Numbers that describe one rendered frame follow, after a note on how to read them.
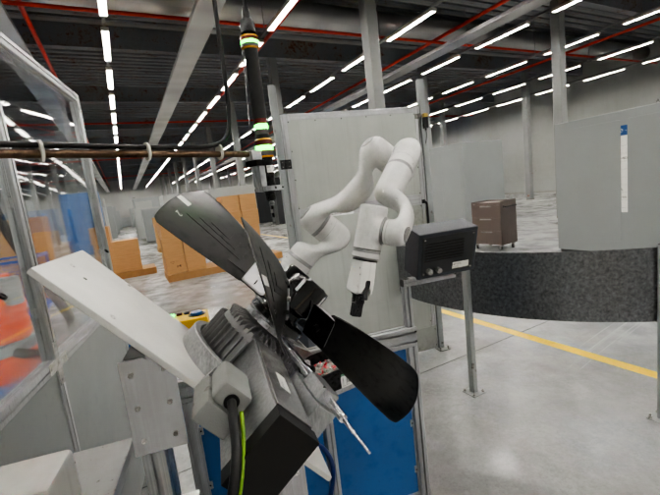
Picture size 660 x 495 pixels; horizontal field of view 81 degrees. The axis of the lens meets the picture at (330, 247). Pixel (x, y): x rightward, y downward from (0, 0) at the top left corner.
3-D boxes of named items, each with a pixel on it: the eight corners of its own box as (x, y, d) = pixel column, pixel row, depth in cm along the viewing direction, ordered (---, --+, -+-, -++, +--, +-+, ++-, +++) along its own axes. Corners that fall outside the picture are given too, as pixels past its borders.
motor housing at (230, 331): (274, 424, 82) (314, 375, 84) (187, 362, 76) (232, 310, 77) (260, 378, 104) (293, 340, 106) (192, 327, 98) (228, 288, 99)
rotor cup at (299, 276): (271, 325, 82) (311, 278, 83) (242, 292, 92) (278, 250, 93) (306, 349, 92) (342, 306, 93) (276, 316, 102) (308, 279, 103)
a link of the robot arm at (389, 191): (434, 183, 126) (405, 254, 111) (388, 179, 134) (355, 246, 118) (432, 161, 120) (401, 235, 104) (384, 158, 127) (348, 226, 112)
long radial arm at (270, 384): (217, 379, 80) (255, 336, 82) (245, 399, 82) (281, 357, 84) (220, 470, 53) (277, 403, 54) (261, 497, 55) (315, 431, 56)
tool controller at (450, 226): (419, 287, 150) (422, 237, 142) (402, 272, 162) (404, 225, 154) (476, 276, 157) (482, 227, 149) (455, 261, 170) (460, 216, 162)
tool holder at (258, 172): (263, 191, 91) (257, 148, 90) (244, 193, 96) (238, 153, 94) (290, 189, 98) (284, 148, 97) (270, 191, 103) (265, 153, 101)
